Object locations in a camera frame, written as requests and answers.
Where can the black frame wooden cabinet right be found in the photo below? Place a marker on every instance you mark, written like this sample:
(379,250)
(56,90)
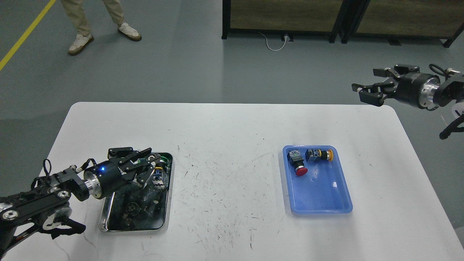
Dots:
(395,20)

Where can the silver metal tray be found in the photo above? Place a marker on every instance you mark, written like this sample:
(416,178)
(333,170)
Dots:
(154,205)

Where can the yellow push button switch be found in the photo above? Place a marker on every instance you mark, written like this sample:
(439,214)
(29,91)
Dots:
(313,155)

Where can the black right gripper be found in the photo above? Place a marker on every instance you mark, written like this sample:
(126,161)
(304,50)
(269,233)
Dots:
(415,89)

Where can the green button blue switch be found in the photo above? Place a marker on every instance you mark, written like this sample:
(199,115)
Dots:
(161,175)

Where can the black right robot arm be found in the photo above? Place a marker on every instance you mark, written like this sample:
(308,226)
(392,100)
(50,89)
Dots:
(450,89)

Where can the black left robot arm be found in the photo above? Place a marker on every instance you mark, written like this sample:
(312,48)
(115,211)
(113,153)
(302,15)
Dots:
(45,207)

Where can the blue plastic tray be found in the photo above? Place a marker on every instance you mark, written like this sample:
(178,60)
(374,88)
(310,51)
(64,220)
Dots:
(322,190)

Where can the black gear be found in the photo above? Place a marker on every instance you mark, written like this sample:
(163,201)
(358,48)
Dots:
(133,209)
(153,158)

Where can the black frame wooden cabinet left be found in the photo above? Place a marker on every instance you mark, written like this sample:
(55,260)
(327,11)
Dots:
(291,17)

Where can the red mushroom push button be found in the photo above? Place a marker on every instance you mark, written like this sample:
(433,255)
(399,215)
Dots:
(297,162)

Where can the person in beige trousers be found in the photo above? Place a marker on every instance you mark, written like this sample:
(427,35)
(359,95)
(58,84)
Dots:
(75,12)

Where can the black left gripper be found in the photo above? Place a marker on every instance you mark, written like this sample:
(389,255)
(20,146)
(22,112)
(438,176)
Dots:
(104,178)

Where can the black frame wooden cabinet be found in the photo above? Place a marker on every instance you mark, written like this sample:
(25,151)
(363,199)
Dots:
(395,20)
(291,17)

